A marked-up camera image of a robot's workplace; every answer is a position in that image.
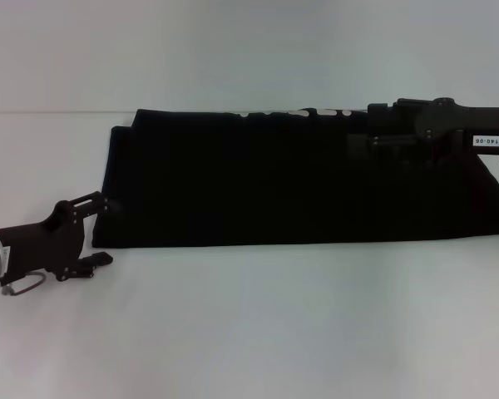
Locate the black t-shirt with white print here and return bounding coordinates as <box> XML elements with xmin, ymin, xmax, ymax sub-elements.
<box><xmin>91</xmin><ymin>106</ymin><xmax>499</xmax><ymax>249</ymax></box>

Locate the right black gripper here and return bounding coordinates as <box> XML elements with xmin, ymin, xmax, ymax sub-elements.
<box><xmin>347</xmin><ymin>97</ymin><xmax>499</xmax><ymax>162</ymax></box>

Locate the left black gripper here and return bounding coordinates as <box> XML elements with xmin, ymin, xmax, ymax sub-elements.
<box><xmin>0</xmin><ymin>190</ymin><xmax>124</xmax><ymax>283</ymax></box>

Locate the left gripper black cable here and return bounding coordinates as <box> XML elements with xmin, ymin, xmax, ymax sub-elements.
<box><xmin>0</xmin><ymin>272</ymin><xmax>47</xmax><ymax>298</ymax></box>

